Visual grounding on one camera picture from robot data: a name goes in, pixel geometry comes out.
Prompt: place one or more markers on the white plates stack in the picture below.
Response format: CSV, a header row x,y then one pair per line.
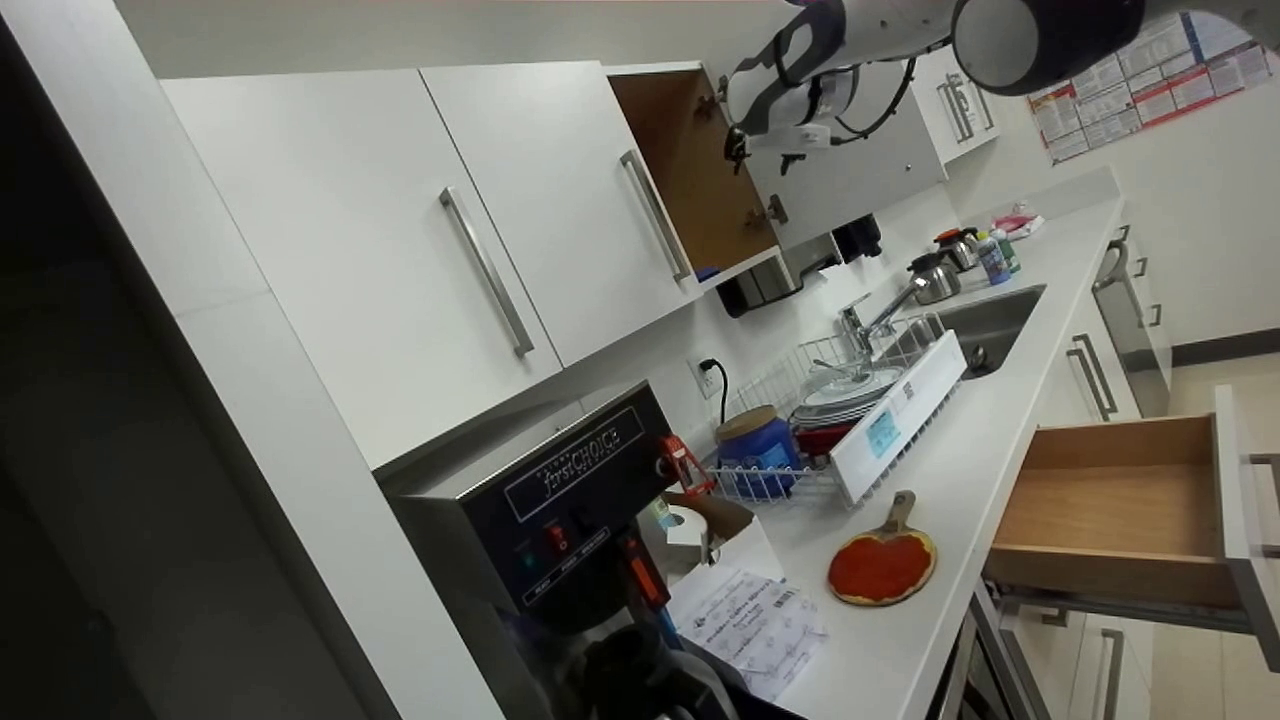
x,y
845,388

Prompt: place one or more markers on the white lower cabinet drawer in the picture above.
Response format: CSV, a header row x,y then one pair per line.
x,y
1064,666

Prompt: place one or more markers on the white lower cabinet door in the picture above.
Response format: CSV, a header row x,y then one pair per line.
x,y
1052,400

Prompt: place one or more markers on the white board blue label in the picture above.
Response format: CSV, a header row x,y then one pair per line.
x,y
895,425

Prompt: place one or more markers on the white wall outlet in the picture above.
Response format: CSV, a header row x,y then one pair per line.
x,y
699,373

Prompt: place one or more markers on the black built-in oven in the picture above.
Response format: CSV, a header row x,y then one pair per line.
x,y
992,666

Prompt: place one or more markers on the steel kitchen faucet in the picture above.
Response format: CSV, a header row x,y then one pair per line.
x,y
853,333

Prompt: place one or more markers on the printed notice sheet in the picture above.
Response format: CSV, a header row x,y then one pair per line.
x,y
961,104

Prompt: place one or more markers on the black steel coffee machine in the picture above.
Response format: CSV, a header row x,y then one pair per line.
x,y
534,533

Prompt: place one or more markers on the black paper towel dispenser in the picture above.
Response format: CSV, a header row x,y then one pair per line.
x,y
762,287

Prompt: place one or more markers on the small black wall box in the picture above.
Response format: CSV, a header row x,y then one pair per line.
x,y
859,237

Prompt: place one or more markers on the printed paper sheet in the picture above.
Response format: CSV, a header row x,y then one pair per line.
x,y
754,627

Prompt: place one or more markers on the pink small item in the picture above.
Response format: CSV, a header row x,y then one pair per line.
x,y
1022,222

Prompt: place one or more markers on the steel kitchen sink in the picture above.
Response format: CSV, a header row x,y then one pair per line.
x,y
992,327

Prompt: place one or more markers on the glass coffee pot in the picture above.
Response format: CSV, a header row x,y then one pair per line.
x,y
612,675

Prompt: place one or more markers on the steel kettle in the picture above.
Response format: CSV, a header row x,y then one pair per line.
x,y
932,281

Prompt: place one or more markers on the blue container cork lid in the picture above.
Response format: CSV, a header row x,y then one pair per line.
x,y
762,463

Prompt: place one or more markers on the wooden drawer white front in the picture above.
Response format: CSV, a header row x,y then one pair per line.
x,y
1104,500

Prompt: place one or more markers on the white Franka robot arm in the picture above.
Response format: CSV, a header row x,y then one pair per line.
x,y
1052,41

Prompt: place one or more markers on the open white cabinet door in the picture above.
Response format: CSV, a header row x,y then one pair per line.
x,y
865,173

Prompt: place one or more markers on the blue cup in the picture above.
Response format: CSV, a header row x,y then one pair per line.
x,y
1001,263

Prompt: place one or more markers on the red bowl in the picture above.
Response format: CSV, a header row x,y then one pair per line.
x,y
822,438

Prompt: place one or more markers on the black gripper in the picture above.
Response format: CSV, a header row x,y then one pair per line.
x,y
782,135

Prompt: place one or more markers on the wall calendar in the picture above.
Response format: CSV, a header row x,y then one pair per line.
x,y
1144,87

